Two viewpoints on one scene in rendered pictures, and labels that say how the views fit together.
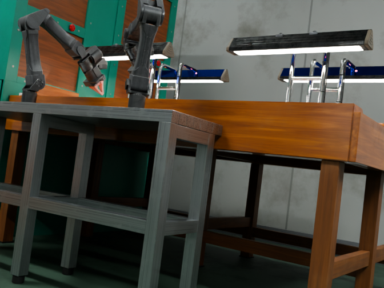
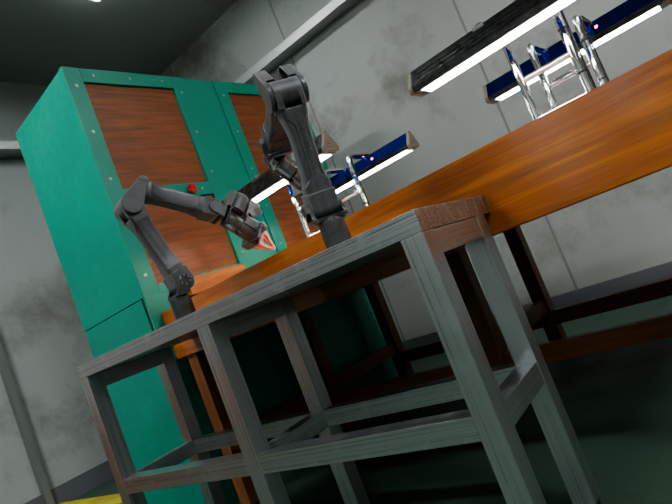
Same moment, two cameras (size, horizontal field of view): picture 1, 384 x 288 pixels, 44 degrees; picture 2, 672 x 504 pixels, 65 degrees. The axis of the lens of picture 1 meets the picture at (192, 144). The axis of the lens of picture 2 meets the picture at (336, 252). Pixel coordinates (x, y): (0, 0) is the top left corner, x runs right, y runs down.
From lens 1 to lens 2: 0.61 m
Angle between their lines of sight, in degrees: 5
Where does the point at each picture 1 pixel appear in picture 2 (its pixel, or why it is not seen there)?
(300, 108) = (610, 93)
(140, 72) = (316, 186)
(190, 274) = (572, 453)
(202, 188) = (514, 308)
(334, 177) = not seen: outside the picture
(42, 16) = (140, 189)
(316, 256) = not seen: outside the picture
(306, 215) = (594, 258)
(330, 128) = not seen: outside the picture
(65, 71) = (212, 245)
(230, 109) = (483, 163)
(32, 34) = (141, 219)
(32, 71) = (168, 269)
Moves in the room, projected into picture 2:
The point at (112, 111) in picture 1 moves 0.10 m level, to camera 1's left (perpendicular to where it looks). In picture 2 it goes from (312, 266) to (263, 285)
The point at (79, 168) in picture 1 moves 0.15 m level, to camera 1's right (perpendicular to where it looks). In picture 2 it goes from (302, 368) to (355, 348)
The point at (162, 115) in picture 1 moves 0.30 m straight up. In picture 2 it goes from (400, 227) to (334, 64)
